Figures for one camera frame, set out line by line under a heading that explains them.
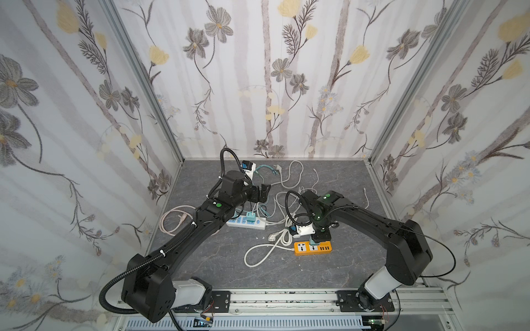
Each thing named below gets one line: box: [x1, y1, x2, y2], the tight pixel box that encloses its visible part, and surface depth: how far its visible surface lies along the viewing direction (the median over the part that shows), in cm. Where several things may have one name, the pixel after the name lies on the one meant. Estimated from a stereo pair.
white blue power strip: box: [225, 215, 267, 231], surface depth 95 cm
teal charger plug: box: [245, 211, 256, 223], surface depth 92 cm
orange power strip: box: [293, 241, 333, 256], surface depth 86 cm
